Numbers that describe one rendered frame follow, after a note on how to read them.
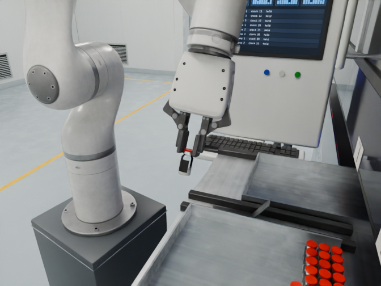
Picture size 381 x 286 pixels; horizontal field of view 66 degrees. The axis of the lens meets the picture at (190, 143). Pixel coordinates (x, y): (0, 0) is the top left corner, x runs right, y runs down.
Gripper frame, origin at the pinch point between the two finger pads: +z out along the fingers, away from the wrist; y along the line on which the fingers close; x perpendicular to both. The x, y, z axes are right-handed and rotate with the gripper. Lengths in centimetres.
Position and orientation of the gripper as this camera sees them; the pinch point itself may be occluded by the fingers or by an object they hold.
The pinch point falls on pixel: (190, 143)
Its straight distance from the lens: 51.6
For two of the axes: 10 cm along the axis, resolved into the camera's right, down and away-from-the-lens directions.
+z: -2.1, 9.7, 1.3
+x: -2.8, 0.7, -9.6
